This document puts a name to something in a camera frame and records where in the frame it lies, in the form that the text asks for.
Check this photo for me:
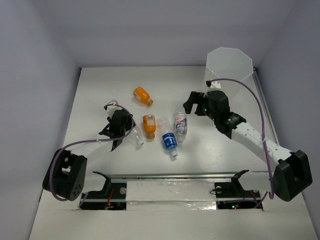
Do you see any clear bottle green label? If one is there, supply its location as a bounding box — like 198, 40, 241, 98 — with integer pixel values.
128, 124, 145, 149

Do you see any orange juice bottle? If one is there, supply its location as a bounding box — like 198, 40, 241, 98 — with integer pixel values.
142, 114, 156, 139
133, 86, 154, 107

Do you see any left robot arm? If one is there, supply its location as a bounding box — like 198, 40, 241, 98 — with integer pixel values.
42, 109, 135, 202

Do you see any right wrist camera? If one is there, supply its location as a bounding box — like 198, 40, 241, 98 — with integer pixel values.
205, 79, 222, 90

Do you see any clear bottle white blue label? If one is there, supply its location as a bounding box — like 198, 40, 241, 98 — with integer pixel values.
173, 108, 188, 143

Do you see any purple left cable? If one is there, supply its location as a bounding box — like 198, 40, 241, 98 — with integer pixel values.
48, 103, 137, 208

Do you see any white octagonal plastic bin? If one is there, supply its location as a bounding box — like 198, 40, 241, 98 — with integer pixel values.
204, 47, 253, 101

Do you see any aluminium rail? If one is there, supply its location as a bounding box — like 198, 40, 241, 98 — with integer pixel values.
51, 171, 251, 180

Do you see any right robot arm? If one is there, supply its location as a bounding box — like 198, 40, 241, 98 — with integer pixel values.
183, 90, 313, 202

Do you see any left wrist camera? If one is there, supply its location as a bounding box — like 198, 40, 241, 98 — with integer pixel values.
103, 99, 120, 118

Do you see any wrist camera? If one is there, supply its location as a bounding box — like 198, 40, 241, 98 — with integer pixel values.
205, 79, 222, 90
103, 99, 120, 118

